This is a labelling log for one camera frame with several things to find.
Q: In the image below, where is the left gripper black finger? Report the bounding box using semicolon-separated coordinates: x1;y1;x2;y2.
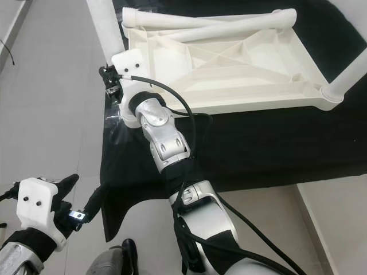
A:
84;187;106;221
56;174;80;198

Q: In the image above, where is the white plastic table leg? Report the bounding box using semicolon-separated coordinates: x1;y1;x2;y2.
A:
86;0;143;128
163;7;299;44
122;7;259;28
320;53;367;103

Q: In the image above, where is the clear plastic sheet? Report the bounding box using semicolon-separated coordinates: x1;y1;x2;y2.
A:
100;103;121;135

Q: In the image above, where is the cream plastic table top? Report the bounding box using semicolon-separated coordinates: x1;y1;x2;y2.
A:
118;11;345;128

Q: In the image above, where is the black tablecloth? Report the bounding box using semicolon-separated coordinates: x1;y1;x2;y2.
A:
97;0;367;242

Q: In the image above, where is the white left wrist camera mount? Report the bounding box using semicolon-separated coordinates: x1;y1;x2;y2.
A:
17;176;61;247

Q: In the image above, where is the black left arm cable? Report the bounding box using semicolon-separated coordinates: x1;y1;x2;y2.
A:
0;183;21;202

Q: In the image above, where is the black wall cable with plug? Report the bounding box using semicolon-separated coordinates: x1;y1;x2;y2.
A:
0;34;17;66

